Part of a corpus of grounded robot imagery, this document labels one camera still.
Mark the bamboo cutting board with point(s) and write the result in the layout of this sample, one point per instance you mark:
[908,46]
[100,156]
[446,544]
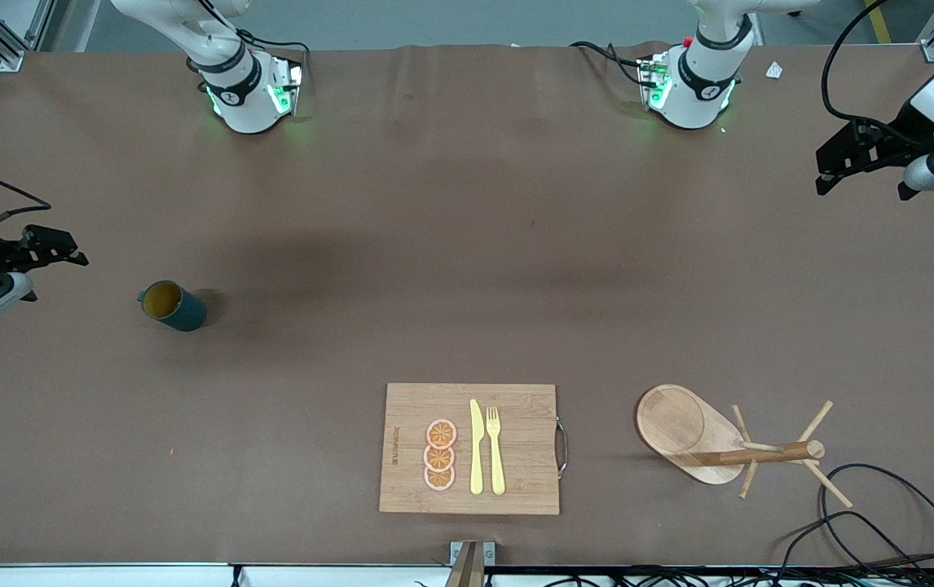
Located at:
[516,399]

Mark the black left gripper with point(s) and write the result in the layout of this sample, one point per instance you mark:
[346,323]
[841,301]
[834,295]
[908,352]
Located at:
[904,134]

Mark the yellow plastic fork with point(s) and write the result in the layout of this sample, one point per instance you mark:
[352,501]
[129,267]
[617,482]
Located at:
[497,465]

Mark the orange slice toy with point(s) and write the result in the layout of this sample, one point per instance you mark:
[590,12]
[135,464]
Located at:
[439,479]
[438,458]
[441,434]

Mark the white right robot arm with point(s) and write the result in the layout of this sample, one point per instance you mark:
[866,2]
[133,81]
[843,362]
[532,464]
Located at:
[247,106]

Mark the metal and wood bracket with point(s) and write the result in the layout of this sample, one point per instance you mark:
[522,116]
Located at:
[471,562]

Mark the white paper scrap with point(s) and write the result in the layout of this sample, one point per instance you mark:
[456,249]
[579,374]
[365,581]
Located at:
[774,70]

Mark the dark teal cup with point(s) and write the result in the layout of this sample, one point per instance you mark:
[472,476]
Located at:
[186,314]

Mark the wooden mug tree stand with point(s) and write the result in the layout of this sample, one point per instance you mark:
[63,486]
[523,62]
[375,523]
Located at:
[671,424]

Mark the brown table cover sheet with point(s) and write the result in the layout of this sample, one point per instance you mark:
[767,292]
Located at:
[353,326]

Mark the yellow plastic knife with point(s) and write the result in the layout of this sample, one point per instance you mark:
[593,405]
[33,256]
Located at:
[476,456]

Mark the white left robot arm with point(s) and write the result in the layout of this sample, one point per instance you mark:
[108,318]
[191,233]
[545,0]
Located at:
[703,90]

